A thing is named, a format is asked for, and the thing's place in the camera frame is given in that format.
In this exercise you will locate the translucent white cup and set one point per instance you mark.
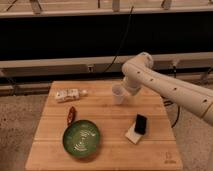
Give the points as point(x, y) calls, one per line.
point(118, 93)

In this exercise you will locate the green ceramic bowl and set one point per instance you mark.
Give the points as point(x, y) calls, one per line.
point(81, 139)

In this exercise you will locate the black rectangular block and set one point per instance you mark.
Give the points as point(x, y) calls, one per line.
point(141, 123)

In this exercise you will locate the white plastic bottle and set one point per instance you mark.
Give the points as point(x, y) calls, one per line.
point(70, 95)

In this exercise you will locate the white sponge pad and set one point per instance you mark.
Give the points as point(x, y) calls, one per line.
point(132, 135)

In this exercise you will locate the white metal rail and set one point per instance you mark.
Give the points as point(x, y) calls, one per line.
point(44, 67)

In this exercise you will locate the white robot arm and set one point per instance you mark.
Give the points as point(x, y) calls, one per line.
point(138, 72)

